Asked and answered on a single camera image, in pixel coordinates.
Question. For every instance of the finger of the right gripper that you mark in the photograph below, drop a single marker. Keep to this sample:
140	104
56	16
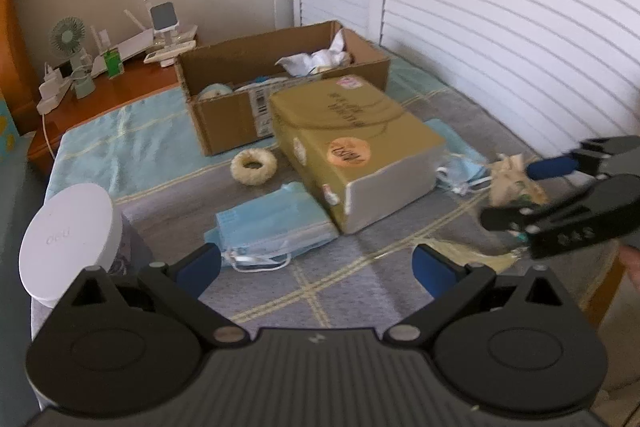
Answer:
607	209
594	157

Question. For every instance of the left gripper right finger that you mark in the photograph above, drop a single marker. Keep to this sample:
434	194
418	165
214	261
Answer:
454	289

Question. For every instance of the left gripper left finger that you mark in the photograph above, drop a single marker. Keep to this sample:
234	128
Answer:
176	289

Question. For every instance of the cream drawstring pouch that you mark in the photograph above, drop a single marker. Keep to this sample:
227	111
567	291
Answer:
510	185

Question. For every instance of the blue white plush toy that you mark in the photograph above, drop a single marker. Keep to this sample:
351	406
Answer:
214	90

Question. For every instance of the blue face mask pack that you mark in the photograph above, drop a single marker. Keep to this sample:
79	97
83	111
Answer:
266	233

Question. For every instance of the white lid round jar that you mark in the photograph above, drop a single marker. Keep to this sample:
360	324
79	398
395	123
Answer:
76	228

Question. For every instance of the cream fuzzy scrunchie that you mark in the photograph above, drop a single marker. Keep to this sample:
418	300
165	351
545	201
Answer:
254	166

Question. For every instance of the gold tissue pack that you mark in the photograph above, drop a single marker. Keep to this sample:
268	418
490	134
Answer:
359	152

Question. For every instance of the brown cardboard box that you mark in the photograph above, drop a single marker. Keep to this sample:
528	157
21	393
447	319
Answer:
248	66

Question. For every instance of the wooden nightstand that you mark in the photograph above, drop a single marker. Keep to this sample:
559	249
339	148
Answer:
138	81

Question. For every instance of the yellow duck snack bag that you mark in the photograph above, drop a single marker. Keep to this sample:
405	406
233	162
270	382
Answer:
9	136

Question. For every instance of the small green box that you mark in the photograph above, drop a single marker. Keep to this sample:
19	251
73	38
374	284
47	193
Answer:
113	62

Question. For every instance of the white remote control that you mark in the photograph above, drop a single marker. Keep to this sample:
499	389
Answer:
169	53

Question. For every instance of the white power strip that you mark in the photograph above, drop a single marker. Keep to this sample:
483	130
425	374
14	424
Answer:
52	90

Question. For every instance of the white wifi router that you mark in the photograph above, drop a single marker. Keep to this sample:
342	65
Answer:
131	47

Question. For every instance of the white crumpled cloth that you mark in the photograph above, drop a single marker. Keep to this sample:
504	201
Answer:
304	64

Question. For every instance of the wooden headboard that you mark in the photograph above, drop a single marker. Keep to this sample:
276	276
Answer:
18	77

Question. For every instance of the green desk fan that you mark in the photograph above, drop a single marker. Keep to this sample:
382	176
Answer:
67	41

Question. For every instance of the white smart camera stand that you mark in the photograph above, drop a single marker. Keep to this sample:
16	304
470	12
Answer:
164	21

